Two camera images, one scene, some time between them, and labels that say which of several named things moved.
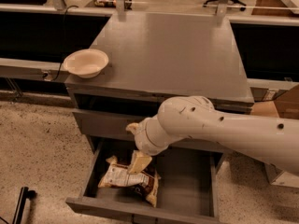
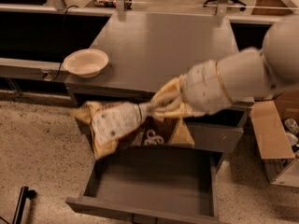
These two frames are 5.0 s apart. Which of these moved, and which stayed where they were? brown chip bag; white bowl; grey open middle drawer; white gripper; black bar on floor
Moved: brown chip bag; white gripper
Stayed: white bowl; grey open middle drawer; black bar on floor
